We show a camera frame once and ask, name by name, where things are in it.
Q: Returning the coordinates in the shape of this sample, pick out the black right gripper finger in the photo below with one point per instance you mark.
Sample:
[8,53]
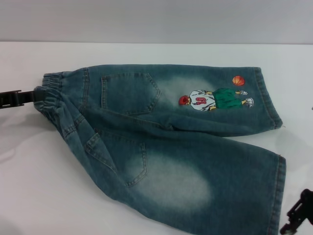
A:
[288,230]
[304,203]

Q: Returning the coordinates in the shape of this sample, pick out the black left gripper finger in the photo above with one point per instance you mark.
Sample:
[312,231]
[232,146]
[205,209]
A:
[14,99]

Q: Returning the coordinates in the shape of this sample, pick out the blue denim shorts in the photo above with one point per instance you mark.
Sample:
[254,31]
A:
[171,137]

